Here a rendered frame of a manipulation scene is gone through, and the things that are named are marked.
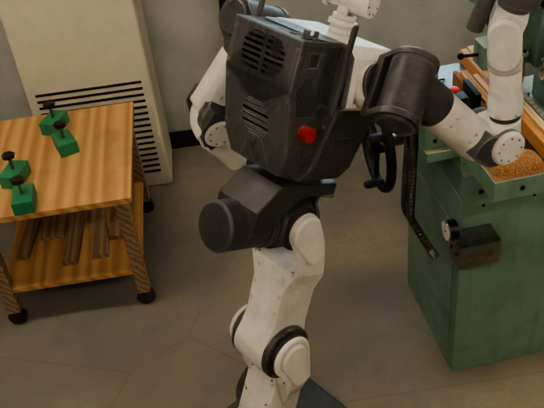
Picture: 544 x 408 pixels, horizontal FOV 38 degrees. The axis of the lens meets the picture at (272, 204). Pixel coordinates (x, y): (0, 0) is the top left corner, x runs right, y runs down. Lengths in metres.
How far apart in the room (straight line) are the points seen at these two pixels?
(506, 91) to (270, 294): 0.70
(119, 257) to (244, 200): 1.39
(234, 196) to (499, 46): 0.61
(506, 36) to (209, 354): 1.67
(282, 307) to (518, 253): 0.86
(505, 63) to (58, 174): 1.76
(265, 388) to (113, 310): 1.14
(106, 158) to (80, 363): 0.74
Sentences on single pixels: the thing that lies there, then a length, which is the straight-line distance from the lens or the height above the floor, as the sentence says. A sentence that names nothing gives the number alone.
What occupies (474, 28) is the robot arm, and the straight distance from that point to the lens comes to 1.62.
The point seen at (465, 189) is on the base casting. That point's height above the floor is 0.76.
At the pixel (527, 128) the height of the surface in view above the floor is 0.93.
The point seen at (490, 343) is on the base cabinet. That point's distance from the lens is 2.68.
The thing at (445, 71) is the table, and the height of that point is 0.90.
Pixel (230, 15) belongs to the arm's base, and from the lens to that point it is 1.79.
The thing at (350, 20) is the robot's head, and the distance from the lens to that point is 1.68.
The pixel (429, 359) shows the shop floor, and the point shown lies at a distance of 2.75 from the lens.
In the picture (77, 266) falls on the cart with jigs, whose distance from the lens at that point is 3.02.
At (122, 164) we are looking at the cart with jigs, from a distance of 2.86.
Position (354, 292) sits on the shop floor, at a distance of 2.96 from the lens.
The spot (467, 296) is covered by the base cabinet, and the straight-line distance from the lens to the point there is 2.48.
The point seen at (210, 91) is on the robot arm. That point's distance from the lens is 1.87.
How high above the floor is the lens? 2.09
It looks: 38 degrees down
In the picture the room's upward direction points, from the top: 7 degrees counter-clockwise
